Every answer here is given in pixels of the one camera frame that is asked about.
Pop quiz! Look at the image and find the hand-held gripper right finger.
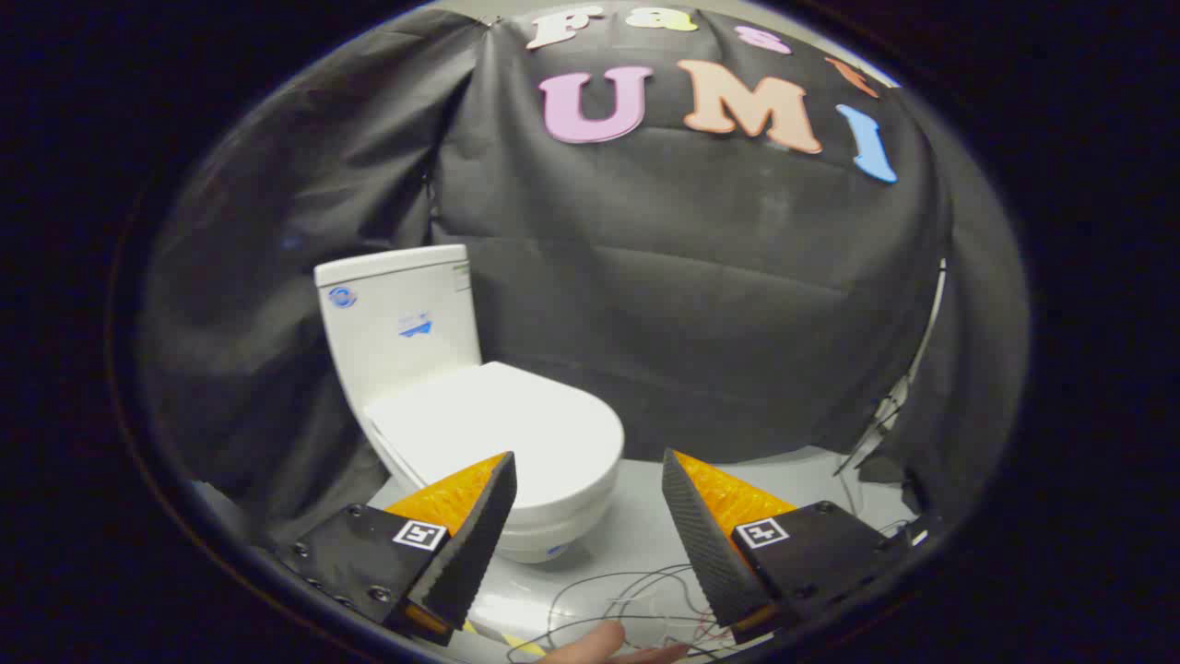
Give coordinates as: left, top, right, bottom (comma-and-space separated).
661, 448, 914, 646

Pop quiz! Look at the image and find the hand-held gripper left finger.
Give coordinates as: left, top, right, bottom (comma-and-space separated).
281, 451, 518, 646

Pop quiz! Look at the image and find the white toilet lid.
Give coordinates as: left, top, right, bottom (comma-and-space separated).
364, 362, 626, 528

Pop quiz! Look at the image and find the white ceramic toilet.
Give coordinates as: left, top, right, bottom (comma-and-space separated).
313, 244, 626, 565

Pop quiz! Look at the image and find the yellow black floor tape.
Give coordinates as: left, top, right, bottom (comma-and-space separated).
464, 620, 547, 658

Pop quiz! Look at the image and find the black backdrop cloth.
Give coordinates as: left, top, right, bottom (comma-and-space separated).
138, 5, 1029, 545

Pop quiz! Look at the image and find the white backdrop stand pole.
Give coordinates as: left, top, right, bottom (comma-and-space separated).
834, 261, 949, 477

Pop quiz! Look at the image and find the tangle of thin floor cables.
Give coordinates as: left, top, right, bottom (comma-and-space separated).
505, 567, 734, 661

